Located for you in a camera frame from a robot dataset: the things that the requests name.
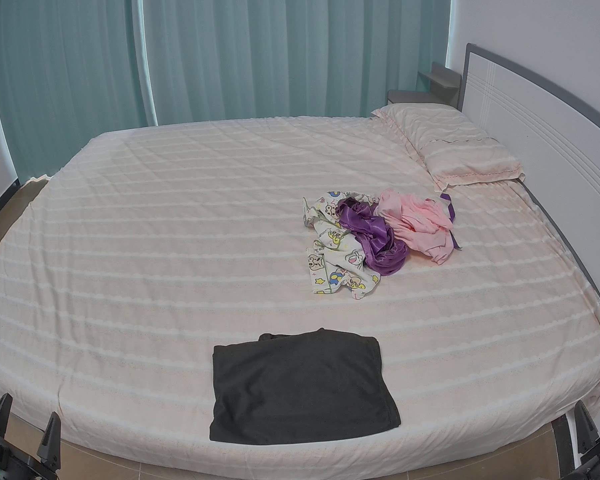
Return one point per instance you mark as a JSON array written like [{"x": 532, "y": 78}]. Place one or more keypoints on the pink garment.
[{"x": 420, "y": 223}]

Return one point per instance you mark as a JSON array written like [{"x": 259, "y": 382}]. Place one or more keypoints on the bed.
[{"x": 180, "y": 218}]

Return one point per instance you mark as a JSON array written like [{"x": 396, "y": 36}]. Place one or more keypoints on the purple satin garment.
[{"x": 375, "y": 238}]

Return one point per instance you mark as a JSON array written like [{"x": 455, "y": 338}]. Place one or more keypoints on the black T-shirt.
[{"x": 300, "y": 388}]

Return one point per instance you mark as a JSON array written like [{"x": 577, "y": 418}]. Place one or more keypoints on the white printed garment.
[{"x": 340, "y": 273}]

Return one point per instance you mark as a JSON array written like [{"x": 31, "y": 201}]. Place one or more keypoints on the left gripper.
[{"x": 10, "y": 468}]

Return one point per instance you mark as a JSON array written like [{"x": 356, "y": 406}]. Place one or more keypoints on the grey bedside table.
[{"x": 425, "y": 90}]

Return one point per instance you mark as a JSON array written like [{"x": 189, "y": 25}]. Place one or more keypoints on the blue-green curtain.
[
  {"x": 290, "y": 43},
  {"x": 70, "y": 68}
]

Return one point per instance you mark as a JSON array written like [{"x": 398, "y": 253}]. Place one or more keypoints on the pale pink pillow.
[{"x": 455, "y": 143}]

